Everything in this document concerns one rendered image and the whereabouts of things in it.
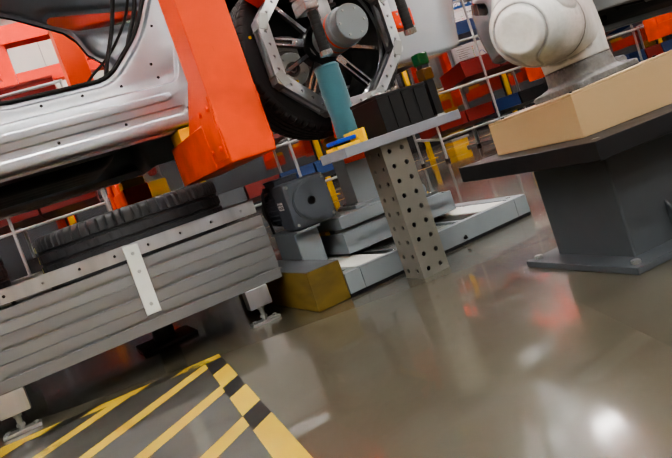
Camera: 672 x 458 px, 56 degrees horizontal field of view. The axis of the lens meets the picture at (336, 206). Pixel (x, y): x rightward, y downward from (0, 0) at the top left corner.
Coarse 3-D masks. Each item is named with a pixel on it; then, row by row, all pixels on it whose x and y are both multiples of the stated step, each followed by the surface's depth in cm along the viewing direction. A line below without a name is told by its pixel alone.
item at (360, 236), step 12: (432, 192) 250; (444, 192) 244; (432, 204) 241; (444, 204) 244; (384, 216) 238; (348, 228) 233; (360, 228) 227; (372, 228) 229; (384, 228) 231; (324, 240) 239; (336, 240) 230; (348, 240) 224; (360, 240) 226; (372, 240) 229; (336, 252) 233; (348, 252) 225
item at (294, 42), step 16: (288, 0) 251; (336, 0) 249; (352, 0) 244; (288, 16) 231; (368, 16) 244; (304, 32) 233; (368, 32) 249; (304, 48) 233; (352, 48) 242; (368, 48) 244; (320, 64) 235; (352, 64) 241; (368, 64) 252; (352, 80) 263; (368, 80) 244; (352, 96) 250
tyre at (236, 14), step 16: (240, 0) 228; (240, 16) 221; (240, 32) 220; (256, 48) 222; (384, 48) 245; (256, 64) 221; (256, 80) 221; (272, 96) 223; (272, 112) 228; (288, 112) 225; (304, 112) 228; (272, 128) 242; (288, 128) 236; (304, 128) 232; (320, 128) 232
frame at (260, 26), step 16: (272, 0) 217; (368, 0) 239; (384, 0) 237; (256, 16) 217; (384, 16) 236; (256, 32) 218; (384, 32) 241; (272, 48) 216; (400, 48) 238; (272, 64) 215; (384, 64) 240; (272, 80) 219; (288, 80) 217; (384, 80) 234; (288, 96) 223; (304, 96) 219; (320, 96) 222; (368, 96) 231; (320, 112) 226
